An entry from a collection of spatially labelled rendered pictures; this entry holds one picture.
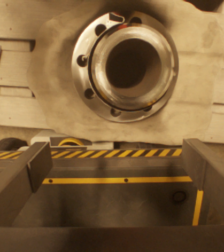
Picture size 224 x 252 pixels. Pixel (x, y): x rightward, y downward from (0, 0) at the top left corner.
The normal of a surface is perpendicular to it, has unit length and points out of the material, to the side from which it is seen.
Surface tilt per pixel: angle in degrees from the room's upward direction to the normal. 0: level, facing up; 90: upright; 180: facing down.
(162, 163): 0
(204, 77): 56
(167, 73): 0
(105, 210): 0
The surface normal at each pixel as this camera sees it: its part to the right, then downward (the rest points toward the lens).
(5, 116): -0.02, 0.29
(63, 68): 0.87, 0.16
